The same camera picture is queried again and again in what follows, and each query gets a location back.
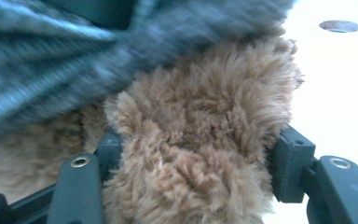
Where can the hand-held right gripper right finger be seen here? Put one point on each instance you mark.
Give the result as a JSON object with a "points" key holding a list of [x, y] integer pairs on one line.
{"points": [[292, 168]]}

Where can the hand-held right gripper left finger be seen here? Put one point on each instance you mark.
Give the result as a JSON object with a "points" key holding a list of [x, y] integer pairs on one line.
{"points": [[77, 193]]}

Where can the brown plush teddy bear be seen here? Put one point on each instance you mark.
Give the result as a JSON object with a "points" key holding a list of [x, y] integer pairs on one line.
{"points": [[199, 124]]}

